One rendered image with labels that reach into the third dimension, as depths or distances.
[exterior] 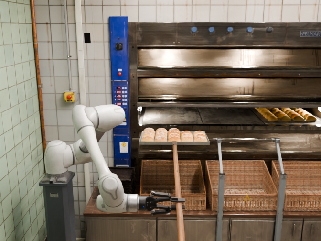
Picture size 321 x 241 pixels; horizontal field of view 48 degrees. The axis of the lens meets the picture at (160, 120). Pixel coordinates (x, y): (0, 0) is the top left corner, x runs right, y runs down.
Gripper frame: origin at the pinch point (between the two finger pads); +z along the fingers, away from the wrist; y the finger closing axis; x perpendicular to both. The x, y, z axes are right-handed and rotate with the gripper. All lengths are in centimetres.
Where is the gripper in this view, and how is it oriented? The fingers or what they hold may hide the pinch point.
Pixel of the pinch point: (178, 203)
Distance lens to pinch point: 191.0
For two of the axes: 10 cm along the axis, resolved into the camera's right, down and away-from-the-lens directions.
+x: -0.2, 2.5, -9.7
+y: -0.1, 9.7, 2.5
